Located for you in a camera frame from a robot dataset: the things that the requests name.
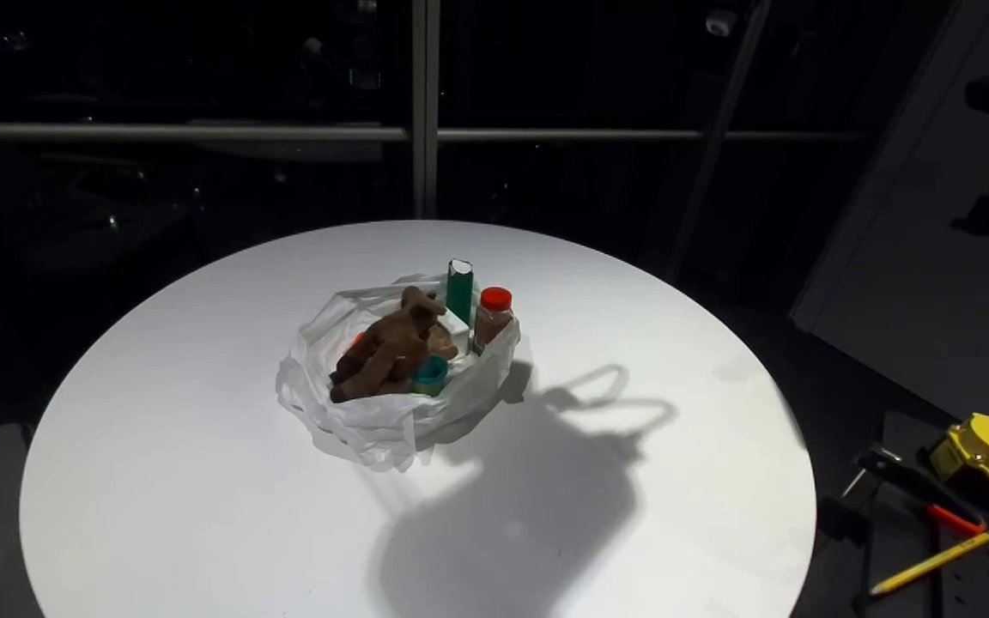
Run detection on red-lid spice jar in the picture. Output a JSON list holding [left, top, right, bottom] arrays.
[[474, 284, 513, 350]]

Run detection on green toy carton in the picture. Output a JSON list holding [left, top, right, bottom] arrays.
[[448, 259, 474, 323]]

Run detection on brown plush toy dog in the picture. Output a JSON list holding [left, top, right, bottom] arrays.
[[331, 284, 456, 403]]

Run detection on clear plastic bag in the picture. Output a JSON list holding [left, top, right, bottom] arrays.
[[274, 278, 522, 471]]

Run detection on metal window railing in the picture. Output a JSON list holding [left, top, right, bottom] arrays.
[[0, 0, 856, 221]]

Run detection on red-handled black tool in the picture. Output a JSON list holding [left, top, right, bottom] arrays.
[[860, 447, 989, 536]]

